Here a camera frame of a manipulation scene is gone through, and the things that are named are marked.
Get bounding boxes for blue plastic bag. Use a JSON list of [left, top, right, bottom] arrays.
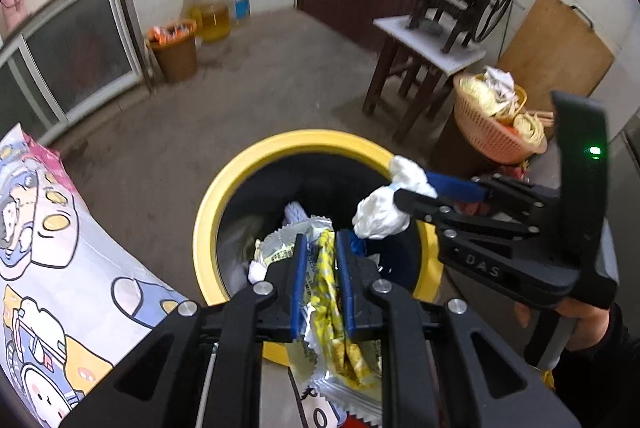
[[347, 231, 368, 258]]

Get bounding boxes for white tissue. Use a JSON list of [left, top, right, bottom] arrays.
[[350, 154, 440, 242]]

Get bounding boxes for green white snack bag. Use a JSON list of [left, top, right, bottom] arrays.
[[247, 217, 333, 284]]

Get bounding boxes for yellow snack wrapper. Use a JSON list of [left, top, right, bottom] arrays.
[[307, 229, 376, 390]]

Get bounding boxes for silver foil wrapper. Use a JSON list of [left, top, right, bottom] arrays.
[[286, 341, 383, 427]]

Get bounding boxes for lavender foam net bundle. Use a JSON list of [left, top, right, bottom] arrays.
[[283, 202, 308, 226]]

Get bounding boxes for yellow rimmed black trash bin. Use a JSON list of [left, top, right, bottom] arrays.
[[192, 128, 444, 366]]

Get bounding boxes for kitchen counter cabinets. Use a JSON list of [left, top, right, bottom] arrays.
[[1, 0, 150, 144]]

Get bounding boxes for person's right hand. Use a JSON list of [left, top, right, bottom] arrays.
[[513, 297, 612, 352]]

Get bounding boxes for orange plastic basket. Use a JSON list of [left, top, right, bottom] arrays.
[[454, 74, 548, 165]]

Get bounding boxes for wooden stool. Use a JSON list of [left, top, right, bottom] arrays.
[[362, 15, 486, 144]]

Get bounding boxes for wooden cutting board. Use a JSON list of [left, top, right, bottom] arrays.
[[497, 0, 614, 112]]

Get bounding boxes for cartoon printed tablecloth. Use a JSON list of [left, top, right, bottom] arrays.
[[0, 126, 186, 427]]

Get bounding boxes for brown waste bucket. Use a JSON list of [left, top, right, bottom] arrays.
[[146, 18, 198, 84]]

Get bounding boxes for small blue label bottle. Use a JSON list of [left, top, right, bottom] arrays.
[[231, 0, 250, 23]]

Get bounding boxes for large cooking oil jug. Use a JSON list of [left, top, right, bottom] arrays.
[[181, 0, 231, 42]]

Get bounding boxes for pink thermos right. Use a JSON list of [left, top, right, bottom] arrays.
[[1, 0, 28, 30]]

